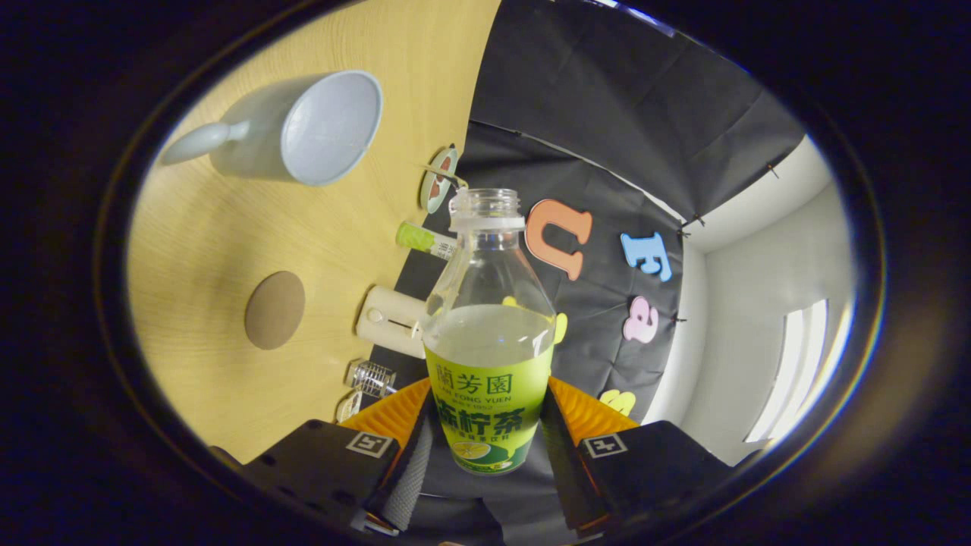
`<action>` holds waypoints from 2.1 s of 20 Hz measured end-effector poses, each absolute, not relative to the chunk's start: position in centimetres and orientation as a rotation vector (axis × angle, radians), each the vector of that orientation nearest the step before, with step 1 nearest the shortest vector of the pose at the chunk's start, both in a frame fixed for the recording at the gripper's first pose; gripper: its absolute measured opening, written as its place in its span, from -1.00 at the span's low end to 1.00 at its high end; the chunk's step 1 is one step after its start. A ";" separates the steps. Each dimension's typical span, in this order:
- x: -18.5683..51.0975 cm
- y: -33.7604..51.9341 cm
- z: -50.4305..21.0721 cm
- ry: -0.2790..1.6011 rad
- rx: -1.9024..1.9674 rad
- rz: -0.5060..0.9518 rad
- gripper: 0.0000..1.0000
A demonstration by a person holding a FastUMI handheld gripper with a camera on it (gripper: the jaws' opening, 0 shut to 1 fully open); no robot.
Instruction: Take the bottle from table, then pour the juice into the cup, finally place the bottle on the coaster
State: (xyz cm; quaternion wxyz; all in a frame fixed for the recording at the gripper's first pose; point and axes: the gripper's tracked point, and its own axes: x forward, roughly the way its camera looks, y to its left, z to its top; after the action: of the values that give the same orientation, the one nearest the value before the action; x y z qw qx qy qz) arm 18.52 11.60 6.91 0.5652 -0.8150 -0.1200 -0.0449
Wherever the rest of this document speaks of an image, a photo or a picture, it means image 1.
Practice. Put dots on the pale green plate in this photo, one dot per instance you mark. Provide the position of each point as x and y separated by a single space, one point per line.
426 199

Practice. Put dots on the small white label drink bottle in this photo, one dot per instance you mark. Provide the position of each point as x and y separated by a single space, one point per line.
413 236

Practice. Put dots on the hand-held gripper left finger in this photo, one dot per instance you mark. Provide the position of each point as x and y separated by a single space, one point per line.
413 470

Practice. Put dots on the ceiling light panel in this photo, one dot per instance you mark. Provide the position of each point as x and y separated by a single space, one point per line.
796 371

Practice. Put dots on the wooden table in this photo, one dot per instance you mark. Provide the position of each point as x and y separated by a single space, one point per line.
212 227

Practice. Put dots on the white cup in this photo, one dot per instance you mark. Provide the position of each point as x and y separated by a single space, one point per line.
326 129

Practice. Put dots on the green label juice bottle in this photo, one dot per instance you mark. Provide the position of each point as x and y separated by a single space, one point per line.
489 364

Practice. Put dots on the brown food piece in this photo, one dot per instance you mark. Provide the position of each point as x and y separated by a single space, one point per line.
437 188
447 163

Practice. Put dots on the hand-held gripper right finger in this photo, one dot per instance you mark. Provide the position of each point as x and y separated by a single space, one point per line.
557 462

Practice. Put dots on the white toaster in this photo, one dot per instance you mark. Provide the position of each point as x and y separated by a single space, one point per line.
387 318

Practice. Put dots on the white divided tray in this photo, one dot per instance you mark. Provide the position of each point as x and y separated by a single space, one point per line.
347 408

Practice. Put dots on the round brown coaster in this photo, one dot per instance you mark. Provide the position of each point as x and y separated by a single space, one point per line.
274 311

